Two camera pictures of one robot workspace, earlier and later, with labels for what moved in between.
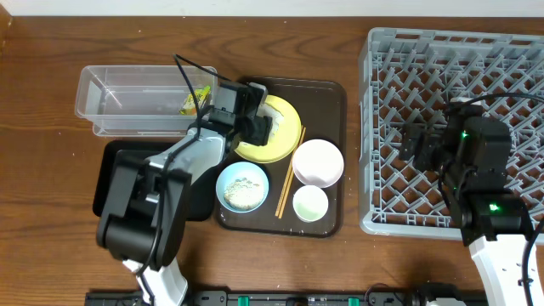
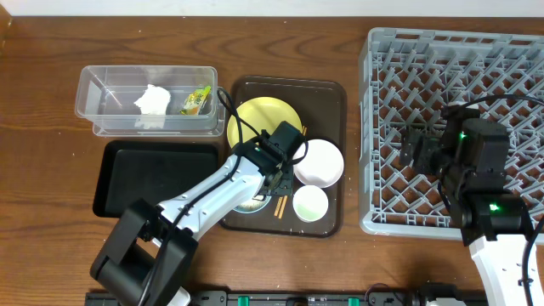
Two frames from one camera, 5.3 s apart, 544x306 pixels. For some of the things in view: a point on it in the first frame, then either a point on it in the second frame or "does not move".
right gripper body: (419, 142) does not move
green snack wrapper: (189, 107) does not move
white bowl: (318, 163) does not move
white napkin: (277, 117) to (153, 105)
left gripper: (262, 131) to (288, 189)
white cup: (310, 203) does not move
